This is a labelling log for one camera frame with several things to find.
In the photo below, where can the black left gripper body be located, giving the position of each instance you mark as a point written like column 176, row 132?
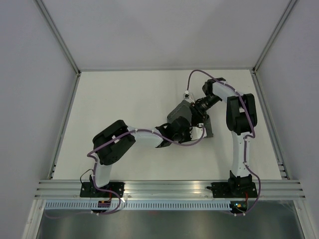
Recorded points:
column 185, row 136

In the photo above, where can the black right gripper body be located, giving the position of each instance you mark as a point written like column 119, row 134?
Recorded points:
column 204, row 105

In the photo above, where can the grey cloth napkin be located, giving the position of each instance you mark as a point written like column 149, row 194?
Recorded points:
column 182, row 110

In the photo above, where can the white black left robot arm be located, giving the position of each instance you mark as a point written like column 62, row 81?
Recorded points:
column 114, row 141

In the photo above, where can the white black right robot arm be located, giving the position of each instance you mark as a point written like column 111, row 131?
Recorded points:
column 241, row 119

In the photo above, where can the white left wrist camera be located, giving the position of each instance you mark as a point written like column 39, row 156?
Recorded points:
column 198, row 132

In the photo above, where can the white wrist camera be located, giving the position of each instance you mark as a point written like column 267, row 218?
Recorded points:
column 188, row 96
column 198, row 132

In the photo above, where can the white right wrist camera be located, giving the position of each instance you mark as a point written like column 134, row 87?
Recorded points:
column 188, row 96

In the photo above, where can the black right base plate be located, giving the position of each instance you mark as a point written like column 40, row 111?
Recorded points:
column 224, row 190

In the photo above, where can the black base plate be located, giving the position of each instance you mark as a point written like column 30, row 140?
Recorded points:
column 89, row 191
column 224, row 190

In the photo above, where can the aluminium right side rail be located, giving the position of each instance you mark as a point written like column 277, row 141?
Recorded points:
column 270, row 128

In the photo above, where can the aluminium rail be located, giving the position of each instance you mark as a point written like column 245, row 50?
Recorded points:
column 270, row 128
column 169, row 190
column 62, row 129

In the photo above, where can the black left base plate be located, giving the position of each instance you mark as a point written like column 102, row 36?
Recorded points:
column 89, row 191

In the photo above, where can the white slotted cable duct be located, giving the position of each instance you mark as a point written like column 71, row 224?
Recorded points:
column 155, row 205

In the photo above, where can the aluminium left side rail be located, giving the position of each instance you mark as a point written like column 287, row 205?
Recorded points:
column 62, row 129

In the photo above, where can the aluminium frame post right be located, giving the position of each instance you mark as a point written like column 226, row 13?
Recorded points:
column 275, row 33

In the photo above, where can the aluminium frame post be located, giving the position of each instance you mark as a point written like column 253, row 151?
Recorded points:
column 57, row 35
column 275, row 33

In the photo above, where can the aluminium front rail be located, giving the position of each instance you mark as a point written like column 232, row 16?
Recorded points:
column 169, row 190

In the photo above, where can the aluminium frame post left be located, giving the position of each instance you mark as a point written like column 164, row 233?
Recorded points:
column 57, row 35

